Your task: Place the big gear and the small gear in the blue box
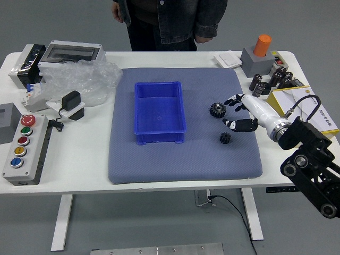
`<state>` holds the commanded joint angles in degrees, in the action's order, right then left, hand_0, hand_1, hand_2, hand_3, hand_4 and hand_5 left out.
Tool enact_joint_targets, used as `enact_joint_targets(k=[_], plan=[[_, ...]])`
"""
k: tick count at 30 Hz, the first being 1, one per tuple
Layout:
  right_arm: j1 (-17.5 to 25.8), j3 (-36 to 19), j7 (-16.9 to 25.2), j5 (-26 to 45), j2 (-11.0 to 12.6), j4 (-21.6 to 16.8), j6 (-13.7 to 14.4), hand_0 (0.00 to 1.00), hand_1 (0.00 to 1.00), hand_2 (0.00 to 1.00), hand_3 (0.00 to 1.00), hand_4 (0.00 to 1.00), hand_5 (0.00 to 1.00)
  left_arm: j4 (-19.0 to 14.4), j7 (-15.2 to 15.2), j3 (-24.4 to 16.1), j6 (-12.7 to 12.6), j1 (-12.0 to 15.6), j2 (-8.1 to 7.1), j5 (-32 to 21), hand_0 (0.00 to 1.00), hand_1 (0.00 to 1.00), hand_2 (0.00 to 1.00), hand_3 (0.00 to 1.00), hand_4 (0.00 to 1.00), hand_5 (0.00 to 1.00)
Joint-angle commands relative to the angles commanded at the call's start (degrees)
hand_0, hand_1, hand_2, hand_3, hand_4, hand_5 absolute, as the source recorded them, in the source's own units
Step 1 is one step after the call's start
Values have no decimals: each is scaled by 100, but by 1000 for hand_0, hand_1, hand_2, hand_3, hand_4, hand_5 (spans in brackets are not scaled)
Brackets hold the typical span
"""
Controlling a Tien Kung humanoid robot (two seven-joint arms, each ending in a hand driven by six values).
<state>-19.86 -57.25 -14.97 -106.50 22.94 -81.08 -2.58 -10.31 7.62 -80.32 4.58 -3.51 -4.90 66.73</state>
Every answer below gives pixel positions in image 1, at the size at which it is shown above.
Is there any black power adapter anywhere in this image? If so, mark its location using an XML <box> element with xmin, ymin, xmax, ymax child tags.
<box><xmin>61</xmin><ymin>90</ymin><xmax>82</xmax><ymax>111</ymax></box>

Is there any grey under-desk control box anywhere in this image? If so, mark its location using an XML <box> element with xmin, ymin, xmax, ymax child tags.
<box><xmin>194</xmin><ymin>190</ymin><xmax>216</xmax><ymax>207</ymax></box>

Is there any black desk height controller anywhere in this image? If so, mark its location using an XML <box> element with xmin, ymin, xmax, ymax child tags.
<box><xmin>266</xmin><ymin>186</ymin><xmax>300</xmax><ymax>193</ymax></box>

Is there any black adapter cord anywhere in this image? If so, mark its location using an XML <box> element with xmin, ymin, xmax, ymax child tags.
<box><xmin>49</xmin><ymin>107</ymin><xmax>66</xmax><ymax>132</ymax></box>

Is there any white wall switch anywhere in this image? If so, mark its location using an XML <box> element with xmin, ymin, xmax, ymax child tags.
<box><xmin>214</xmin><ymin>52</ymin><xmax>243</xmax><ymax>69</ymax></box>

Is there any clear plastic bag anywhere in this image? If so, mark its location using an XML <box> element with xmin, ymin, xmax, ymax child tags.
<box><xmin>39</xmin><ymin>59</ymin><xmax>123</xmax><ymax>107</ymax></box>

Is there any grey distribution box clear lid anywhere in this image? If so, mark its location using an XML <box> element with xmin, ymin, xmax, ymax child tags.
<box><xmin>38</xmin><ymin>40</ymin><xmax>107</xmax><ymax>70</ymax></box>

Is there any black and white enclosure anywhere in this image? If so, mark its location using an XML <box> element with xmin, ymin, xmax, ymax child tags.
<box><xmin>8</xmin><ymin>44</ymin><xmax>47</xmax><ymax>90</ymax></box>

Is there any grey five-button control box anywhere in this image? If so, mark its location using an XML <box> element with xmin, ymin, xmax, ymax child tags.
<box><xmin>2</xmin><ymin>114</ymin><xmax>51</xmax><ymax>186</ymax></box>

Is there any person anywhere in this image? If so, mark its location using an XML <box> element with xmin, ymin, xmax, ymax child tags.
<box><xmin>110</xmin><ymin>0</ymin><xmax>228</xmax><ymax>52</ymax></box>

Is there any grey-blue mat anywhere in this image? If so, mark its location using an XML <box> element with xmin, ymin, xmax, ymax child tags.
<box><xmin>107</xmin><ymin>67</ymin><xmax>264</xmax><ymax>185</ymax></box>

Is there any white table leg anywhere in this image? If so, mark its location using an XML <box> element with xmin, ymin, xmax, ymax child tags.
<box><xmin>240</xmin><ymin>188</ymin><xmax>265</xmax><ymax>241</ymax></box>
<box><xmin>50</xmin><ymin>194</ymin><xmax>74</xmax><ymax>252</ymax></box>

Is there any orange cylinder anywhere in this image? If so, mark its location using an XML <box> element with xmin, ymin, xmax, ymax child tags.
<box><xmin>252</xmin><ymin>34</ymin><xmax>273</xmax><ymax>56</ymax></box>

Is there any person's right hand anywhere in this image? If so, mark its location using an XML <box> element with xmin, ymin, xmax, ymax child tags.
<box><xmin>110</xmin><ymin>1</ymin><xmax>122</xmax><ymax>21</ymax></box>

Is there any yellow white cardboard box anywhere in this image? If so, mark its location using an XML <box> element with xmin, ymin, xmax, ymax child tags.
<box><xmin>266</xmin><ymin>85</ymin><xmax>340</xmax><ymax>140</ymax></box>

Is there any black power cable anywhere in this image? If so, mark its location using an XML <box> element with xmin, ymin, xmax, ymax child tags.
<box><xmin>209</xmin><ymin>195</ymin><xmax>258</xmax><ymax>255</ymax></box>

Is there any big black gear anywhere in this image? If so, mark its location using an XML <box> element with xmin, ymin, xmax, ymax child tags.
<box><xmin>209</xmin><ymin>102</ymin><xmax>227</xmax><ymax>119</ymax></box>

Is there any grey square box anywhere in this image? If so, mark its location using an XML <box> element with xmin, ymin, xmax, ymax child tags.
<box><xmin>0</xmin><ymin>103</ymin><xmax>22</xmax><ymax>145</ymax></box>

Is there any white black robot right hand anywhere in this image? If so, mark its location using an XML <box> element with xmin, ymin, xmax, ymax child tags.
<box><xmin>222</xmin><ymin>93</ymin><xmax>284</xmax><ymax>137</ymax></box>

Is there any blue plastic box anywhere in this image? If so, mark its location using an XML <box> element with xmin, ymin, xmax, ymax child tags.
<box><xmin>132</xmin><ymin>81</ymin><xmax>188</xmax><ymax>146</ymax></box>

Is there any white circuit breaker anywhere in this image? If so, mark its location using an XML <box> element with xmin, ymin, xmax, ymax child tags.
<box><xmin>21</xmin><ymin>82</ymin><xmax>47</xmax><ymax>114</ymax></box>

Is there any white adapter stand plate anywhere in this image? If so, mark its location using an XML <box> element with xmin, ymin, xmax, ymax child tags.
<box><xmin>45</xmin><ymin>99</ymin><xmax>86</xmax><ymax>122</ymax></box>

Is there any grey metal plate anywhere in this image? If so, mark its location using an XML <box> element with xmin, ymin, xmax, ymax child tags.
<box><xmin>90</xmin><ymin>243</ymin><xmax>224</xmax><ymax>255</ymax></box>

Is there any white switch box red button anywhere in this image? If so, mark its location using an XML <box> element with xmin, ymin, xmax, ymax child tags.
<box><xmin>269</xmin><ymin>50</ymin><xmax>287</xmax><ymax>74</ymax></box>

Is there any grey block holder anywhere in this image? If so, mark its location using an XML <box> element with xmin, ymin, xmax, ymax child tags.
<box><xmin>241</xmin><ymin>47</ymin><xmax>276</xmax><ymax>78</ymax></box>

